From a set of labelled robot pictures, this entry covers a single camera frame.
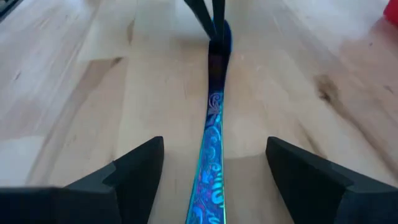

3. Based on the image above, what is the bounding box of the black aluminium table frame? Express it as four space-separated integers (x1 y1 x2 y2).
0 0 24 22

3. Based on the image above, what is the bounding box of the red plastic bin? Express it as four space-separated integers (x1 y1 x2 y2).
382 0 398 27

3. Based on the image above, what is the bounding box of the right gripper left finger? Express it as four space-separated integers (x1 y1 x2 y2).
0 136 165 224

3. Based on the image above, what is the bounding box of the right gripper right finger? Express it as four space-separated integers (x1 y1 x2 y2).
266 136 398 224

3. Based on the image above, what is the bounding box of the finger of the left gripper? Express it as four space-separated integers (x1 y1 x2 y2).
212 0 225 43
183 0 217 40

